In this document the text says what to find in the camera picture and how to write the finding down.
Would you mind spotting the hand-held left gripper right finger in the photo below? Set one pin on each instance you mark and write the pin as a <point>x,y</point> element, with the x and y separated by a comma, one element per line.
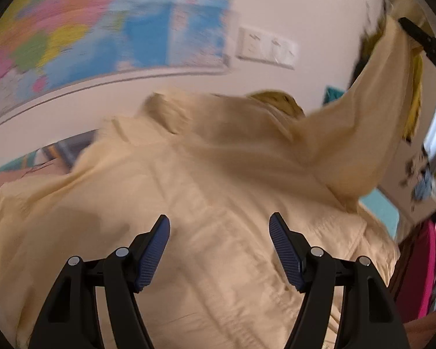
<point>285,252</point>

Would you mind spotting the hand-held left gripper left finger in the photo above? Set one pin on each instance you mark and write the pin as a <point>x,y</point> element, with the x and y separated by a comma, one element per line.
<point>153,252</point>

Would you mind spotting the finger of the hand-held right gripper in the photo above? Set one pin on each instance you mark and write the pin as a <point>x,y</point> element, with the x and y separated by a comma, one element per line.
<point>425,40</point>

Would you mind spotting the cream jacket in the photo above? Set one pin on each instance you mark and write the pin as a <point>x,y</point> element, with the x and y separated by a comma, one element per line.
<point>221,174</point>

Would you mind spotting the yellow hanging garment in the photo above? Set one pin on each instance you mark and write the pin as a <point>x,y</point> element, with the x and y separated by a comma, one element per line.
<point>416,98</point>

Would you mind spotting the blue perforated basket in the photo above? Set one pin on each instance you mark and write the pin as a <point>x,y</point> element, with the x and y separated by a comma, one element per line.
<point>332,94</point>

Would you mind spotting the teal grey bed sheet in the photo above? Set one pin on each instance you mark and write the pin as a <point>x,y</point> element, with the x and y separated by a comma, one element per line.
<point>61,151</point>

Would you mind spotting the blue patterned cloth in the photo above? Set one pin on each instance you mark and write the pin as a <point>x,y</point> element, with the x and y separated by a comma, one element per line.
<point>423,185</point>

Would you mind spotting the magenta cloth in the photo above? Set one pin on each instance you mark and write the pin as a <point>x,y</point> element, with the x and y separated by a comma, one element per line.
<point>430,269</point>

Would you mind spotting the pink blanket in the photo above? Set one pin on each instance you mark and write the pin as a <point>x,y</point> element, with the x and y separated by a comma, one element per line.
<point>21,185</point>

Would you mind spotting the olive green jacket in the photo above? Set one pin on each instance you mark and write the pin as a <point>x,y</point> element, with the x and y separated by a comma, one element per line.
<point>279,100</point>

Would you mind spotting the white wall socket panel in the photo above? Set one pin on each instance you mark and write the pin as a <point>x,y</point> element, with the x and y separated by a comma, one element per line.
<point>265,47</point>

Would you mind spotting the colourful wall map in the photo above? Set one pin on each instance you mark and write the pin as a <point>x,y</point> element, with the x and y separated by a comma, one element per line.
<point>94,25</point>

